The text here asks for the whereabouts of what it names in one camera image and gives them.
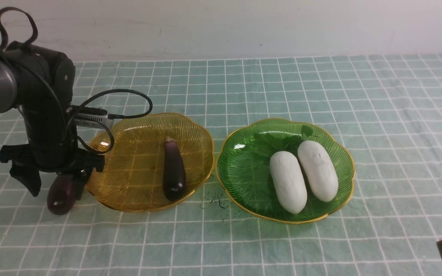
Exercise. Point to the green checkered tablecloth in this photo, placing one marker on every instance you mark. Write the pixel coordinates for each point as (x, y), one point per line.
(386, 110)

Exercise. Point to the green glass plate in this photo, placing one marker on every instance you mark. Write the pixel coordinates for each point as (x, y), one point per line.
(243, 170)

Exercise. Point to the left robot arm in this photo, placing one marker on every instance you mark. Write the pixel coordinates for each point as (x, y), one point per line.
(40, 81)

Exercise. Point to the white radish with leaves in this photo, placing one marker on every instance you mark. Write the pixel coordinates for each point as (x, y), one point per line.
(318, 167)
(285, 171)

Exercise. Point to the purple eggplant one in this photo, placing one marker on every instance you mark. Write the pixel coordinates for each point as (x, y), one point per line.
(63, 194)
(174, 176)

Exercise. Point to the amber glass plate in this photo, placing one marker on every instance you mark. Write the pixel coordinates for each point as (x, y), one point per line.
(132, 178)

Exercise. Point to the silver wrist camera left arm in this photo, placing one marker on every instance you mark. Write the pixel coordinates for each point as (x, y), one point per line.
(90, 117)

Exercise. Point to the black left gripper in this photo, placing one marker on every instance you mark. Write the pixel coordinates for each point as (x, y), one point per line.
(45, 80)

